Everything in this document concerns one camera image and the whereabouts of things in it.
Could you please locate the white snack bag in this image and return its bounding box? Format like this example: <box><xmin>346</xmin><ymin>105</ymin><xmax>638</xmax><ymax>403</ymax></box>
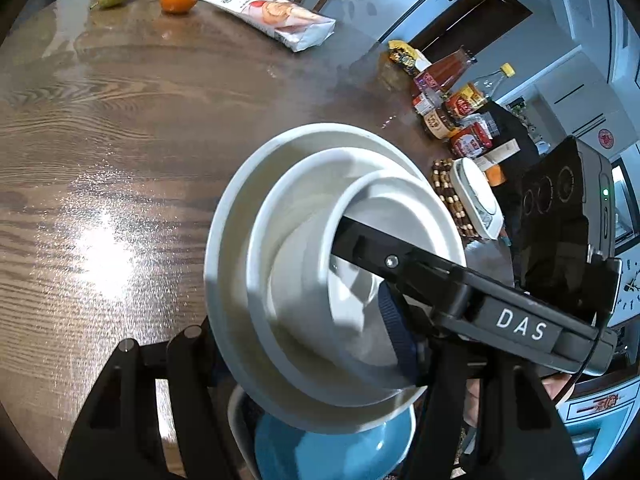
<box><xmin>199</xmin><ymin>0</ymin><xmax>337</xmax><ymax>53</ymax></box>

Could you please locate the red food packet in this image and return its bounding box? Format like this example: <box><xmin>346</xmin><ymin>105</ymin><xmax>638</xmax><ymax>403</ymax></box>
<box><xmin>447</xmin><ymin>122</ymin><xmax>496</xmax><ymax>160</ymax></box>

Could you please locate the small straight-sided white bowl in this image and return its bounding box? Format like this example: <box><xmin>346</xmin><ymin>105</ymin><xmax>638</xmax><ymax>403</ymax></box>
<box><xmin>270</xmin><ymin>169</ymin><xmax>468</xmax><ymax>391</ymax></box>

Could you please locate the wooden beaded trivet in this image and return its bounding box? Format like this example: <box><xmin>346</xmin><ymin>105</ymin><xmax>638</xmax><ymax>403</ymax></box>
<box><xmin>431</xmin><ymin>157</ymin><xmax>481</xmax><ymax>241</ymax></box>

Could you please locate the small red white packet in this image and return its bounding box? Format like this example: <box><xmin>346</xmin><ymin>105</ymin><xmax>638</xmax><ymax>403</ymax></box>
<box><xmin>412</xmin><ymin>91</ymin><xmax>441</xmax><ymax>117</ymax></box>

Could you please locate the blue oval dish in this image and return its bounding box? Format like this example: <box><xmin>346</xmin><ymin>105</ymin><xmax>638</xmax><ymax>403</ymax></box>
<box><xmin>254</xmin><ymin>402</ymin><xmax>417</xmax><ymax>480</ymax></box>

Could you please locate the red sauce bottle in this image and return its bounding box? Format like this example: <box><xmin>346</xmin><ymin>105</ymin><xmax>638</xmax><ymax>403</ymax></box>
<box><xmin>412</xmin><ymin>46</ymin><xmax>478</xmax><ymax>96</ymax></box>

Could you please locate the medium white bowl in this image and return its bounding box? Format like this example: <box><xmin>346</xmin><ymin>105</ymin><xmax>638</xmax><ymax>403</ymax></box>
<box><xmin>248</xmin><ymin>146</ymin><xmax>426</xmax><ymax>407</ymax></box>

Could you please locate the white kitchen cabinet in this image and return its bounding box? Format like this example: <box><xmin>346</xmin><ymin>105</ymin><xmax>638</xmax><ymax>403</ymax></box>
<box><xmin>537</xmin><ymin>45</ymin><xmax>640</xmax><ymax>153</ymax></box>

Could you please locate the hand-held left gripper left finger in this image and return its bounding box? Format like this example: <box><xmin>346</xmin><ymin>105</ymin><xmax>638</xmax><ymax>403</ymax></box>
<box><xmin>57</xmin><ymin>320</ymin><xmax>253</xmax><ymax>480</ymax></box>

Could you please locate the yellow-capped oil bottle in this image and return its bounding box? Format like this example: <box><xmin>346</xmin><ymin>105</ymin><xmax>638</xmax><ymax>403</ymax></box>
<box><xmin>445</xmin><ymin>62</ymin><xmax>516</xmax><ymax>121</ymax></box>

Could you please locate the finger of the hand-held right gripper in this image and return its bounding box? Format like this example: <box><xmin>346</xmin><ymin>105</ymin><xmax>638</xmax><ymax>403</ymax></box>
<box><xmin>330</xmin><ymin>215</ymin><xmax>472</xmax><ymax>322</ymax></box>

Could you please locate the white rectangular dish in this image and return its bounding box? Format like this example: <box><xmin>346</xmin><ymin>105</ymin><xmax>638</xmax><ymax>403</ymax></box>
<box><xmin>448</xmin><ymin>157</ymin><xmax>505</xmax><ymax>240</ymax></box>

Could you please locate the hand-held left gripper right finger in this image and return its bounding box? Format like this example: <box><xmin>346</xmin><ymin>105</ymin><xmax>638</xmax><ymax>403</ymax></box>
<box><xmin>377</xmin><ymin>280</ymin><xmax>586</xmax><ymax>480</ymax></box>

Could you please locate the brown sauce jar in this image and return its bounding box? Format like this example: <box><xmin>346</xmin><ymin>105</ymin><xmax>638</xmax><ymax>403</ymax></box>
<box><xmin>422</xmin><ymin>105</ymin><xmax>458</xmax><ymax>140</ymax></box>

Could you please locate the dark wooden door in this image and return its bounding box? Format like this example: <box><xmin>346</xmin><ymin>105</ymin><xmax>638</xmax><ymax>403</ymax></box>
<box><xmin>410</xmin><ymin>0</ymin><xmax>533</xmax><ymax>61</ymax></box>

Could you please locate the black bag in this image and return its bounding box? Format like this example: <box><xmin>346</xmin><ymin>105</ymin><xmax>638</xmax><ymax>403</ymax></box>
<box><xmin>480</xmin><ymin>101</ymin><xmax>543</xmax><ymax>241</ymax></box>

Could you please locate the person's right hand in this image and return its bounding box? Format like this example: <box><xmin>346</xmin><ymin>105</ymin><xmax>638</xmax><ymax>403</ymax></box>
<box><xmin>542</xmin><ymin>378</ymin><xmax>576</xmax><ymax>404</ymax></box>

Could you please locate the large white bowl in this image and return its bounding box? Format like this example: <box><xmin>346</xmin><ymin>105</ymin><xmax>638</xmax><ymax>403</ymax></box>
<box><xmin>204</xmin><ymin>122</ymin><xmax>436</xmax><ymax>435</ymax></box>

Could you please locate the beige carton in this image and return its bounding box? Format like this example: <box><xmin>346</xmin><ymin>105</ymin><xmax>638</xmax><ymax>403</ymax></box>
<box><xmin>475</xmin><ymin>137</ymin><xmax>521</xmax><ymax>171</ymax></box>

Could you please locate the yellow snack packet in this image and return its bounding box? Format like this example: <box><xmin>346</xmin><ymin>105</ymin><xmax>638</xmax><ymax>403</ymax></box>
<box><xmin>387</xmin><ymin>40</ymin><xmax>433</xmax><ymax>73</ymax></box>

